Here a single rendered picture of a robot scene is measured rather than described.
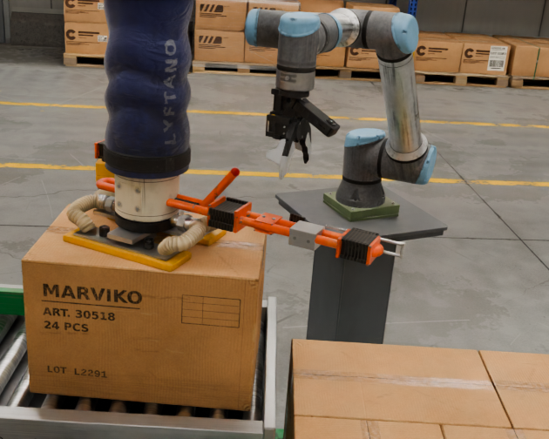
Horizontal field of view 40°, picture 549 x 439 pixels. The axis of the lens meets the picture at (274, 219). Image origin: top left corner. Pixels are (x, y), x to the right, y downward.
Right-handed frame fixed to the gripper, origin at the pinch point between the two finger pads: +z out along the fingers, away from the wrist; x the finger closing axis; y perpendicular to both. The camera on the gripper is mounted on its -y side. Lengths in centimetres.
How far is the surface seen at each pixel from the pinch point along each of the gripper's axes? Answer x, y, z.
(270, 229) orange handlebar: 4.7, 3.6, 14.2
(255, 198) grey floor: -272, 142, 122
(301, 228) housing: 3.3, -4.1, 12.6
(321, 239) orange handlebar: 4.3, -9.9, 13.6
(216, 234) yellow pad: -7.2, 25.1, 25.2
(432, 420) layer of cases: -16, -40, 68
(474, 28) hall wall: -915, 136, 70
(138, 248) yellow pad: 13.3, 36.6, 24.6
